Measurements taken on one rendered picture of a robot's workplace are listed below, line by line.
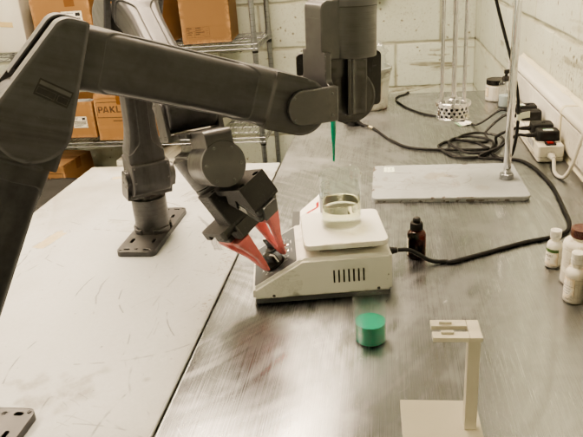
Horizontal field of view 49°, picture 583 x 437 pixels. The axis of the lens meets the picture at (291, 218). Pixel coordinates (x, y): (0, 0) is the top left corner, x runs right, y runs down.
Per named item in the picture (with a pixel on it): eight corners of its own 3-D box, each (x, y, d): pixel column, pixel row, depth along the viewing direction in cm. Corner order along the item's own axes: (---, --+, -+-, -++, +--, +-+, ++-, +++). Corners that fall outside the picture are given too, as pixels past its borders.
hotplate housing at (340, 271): (254, 307, 91) (248, 257, 88) (256, 265, 103) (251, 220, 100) (408, 295, 91) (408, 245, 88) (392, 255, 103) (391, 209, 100)
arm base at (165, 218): (182, 174, 124) (147, 174, 125) (147, 214, 106) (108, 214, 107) (187, 211, 127) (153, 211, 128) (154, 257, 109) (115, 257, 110)
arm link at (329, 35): (350, -7, 70) (249, 0, 66) (394, -4, 63) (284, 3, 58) (350, 99, 75) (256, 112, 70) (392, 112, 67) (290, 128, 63)
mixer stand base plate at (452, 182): (371, 203, 124) (371, 198, 124) (373, 169, 142) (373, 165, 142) (531, 200, 120) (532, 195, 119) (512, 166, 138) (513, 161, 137)
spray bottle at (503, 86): (506, 103, 188) (508, 68, 184) (514, 106, 185) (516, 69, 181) (494, 105, 187) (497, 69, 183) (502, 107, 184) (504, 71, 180)
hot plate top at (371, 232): (304, 251, 89) (303, 246, 88) (299, 218, 100) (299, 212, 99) (389, 245, 89) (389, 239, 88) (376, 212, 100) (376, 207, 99)
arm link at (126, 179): (174, 162, 112) (165, 155, 117) (125, 173, 108) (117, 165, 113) (180, 196, 114) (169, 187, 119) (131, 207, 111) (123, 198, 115)
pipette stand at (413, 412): (403, 459, 63) (403, 349, 57) (400, 405, 70) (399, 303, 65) (488, 461, 62) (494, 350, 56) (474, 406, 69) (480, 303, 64)
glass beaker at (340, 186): (347, 239, 90) (345, 183, 87) (311, 230, 94) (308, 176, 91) (373, 222, 95) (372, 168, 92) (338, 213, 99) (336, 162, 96)
